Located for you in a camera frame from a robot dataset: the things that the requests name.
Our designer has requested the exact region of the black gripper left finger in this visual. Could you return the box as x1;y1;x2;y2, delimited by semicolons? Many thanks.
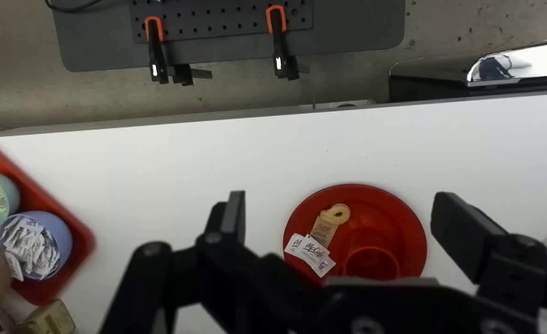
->
205;190;247;244

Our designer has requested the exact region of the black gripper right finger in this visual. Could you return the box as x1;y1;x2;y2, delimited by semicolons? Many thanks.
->
431;190;546;283

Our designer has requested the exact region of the red round plate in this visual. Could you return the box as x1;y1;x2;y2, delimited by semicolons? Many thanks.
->
283;183;429;283

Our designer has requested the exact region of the white paper label tag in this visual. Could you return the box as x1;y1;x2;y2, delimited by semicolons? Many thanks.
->
285;233;336;280

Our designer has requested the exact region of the blue lidded cup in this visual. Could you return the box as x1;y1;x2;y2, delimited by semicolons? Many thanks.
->
0;211;75;281

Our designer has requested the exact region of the red tray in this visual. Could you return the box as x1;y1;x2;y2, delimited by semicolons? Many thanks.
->
0;150;97;306

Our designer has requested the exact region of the black perforated workbench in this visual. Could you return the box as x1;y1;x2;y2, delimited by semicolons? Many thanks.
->
53;0;407;72

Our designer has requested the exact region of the ring-shaped cookie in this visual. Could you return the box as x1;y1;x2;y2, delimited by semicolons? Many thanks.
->
320;202;351;226

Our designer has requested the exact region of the orange-handled clamp right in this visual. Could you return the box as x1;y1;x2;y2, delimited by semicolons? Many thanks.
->
266;3;299;79

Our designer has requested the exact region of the orange-handled clamp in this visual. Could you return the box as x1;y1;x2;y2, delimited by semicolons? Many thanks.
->
144;14;170;83
266;3;299;79

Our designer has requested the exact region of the orange-handled clamp left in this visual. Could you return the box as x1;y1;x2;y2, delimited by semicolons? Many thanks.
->
144;14;170;83

